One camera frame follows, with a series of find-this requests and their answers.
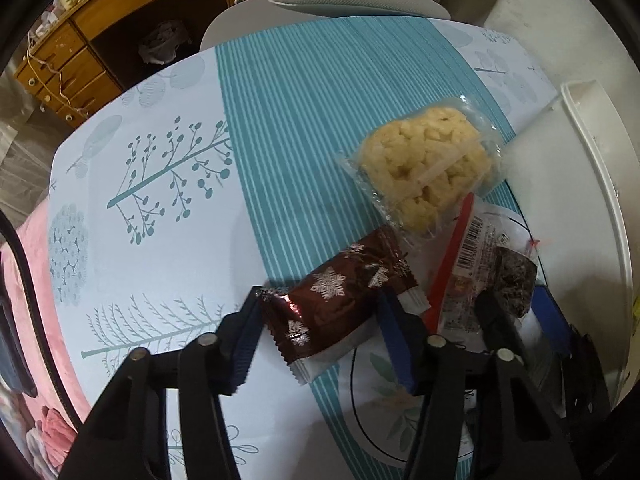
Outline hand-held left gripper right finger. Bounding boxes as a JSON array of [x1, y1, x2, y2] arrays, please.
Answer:
[[377, 291, 581, 480]]

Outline white lace cover cloth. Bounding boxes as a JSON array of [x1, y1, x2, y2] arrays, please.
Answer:
[[0, 70, 71, 211]]

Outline flat yellow puffed corn packet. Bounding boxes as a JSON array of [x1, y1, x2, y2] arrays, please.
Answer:
[[340, 97, 506, 246]]

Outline blue jeans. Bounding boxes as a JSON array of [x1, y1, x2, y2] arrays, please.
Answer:
[[0, 280, 38, 397]]

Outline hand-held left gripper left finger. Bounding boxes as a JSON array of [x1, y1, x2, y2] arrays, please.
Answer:
[[57, 286, 265, 480]]

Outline blue tree-print tablecloth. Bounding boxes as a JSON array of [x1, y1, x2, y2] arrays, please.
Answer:
[[47, 16, 566, 480]]

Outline dark snack packet red edge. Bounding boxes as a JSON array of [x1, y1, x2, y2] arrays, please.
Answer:
[[422, 192, 541, 336]]

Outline white leaf-print curtain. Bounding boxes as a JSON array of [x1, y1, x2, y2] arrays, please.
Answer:
[[482, 0, 640, 161]]

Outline wooden desk with drawers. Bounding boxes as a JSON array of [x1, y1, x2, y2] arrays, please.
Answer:
[[15, 0, 331, 128]]

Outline floral blanket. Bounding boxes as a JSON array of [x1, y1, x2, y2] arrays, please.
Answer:
[[20, 405, 86, 480]]

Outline pink blanket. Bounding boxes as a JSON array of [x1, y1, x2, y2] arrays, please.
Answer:
[[0, 200, 81, 480]]

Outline yellow cable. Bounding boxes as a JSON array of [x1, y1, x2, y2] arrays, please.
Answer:
[[27, 35, 88, 116]]

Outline brown snowflake snack packet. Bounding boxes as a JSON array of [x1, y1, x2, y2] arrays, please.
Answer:
[[257, 225, 432, 386]]

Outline white plastic bin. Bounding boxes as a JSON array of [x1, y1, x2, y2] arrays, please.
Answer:
[[500, 79, 633, 411]]

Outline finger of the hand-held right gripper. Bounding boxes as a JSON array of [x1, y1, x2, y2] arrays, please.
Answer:
[[475, 292, 533, 367], [531, 285, 615, 417]]

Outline trash bin with bag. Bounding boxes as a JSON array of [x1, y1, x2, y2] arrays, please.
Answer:
[[137, 19, 193, 66]]

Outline black cable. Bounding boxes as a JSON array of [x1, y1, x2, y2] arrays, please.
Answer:
[[0, 210, 81, 431]]

